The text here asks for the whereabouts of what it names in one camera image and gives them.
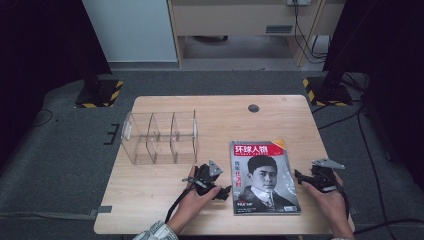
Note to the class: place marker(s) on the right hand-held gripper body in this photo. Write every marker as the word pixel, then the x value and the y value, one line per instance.
pixel 323 178

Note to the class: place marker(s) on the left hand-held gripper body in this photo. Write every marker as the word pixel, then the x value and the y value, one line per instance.
pixel 205 176

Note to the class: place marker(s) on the magazine with portrait cover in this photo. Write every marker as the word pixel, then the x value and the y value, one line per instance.
pixel 263 176

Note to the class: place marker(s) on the clear acrylic divided rack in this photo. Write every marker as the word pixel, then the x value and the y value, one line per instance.
pixel 160 138

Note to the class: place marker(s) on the person's right hand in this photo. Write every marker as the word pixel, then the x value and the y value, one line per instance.
pixel 331 203

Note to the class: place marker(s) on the person's left hand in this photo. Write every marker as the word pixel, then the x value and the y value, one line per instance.
pixel 191 203

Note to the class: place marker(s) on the grey tape piece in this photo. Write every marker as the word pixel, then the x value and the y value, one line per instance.
pixel 104 209
pixel 353 211

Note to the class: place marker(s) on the round dark table grommet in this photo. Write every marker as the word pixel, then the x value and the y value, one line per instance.
pixel 253 108

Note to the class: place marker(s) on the black yellow-striped stand base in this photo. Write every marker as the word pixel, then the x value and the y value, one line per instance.
pixel 328 93
pixel 100 95

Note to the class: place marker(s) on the black floor tape marks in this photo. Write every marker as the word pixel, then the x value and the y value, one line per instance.
pixel 112 133

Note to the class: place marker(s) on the black curtain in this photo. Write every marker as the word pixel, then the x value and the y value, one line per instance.
pixel 40 50
pixel 383 40

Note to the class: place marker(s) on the light wooden desk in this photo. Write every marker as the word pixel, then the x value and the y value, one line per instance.
pixel 233 20

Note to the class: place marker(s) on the white cabinet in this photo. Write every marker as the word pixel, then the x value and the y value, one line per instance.
pixel 130 30

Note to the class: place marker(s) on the white power strip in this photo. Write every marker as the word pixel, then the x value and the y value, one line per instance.
pixel 298 2

